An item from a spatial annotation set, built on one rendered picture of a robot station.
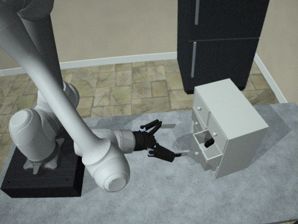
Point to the small grey chest of drawers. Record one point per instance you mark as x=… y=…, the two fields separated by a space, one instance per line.
x=240 y=122

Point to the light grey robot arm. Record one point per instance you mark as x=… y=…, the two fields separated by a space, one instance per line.
x=26 y=35

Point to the black nine-volt battery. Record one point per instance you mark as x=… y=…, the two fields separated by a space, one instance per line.
x=209 y=143

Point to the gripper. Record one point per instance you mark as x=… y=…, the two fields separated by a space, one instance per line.
x=146 y=141

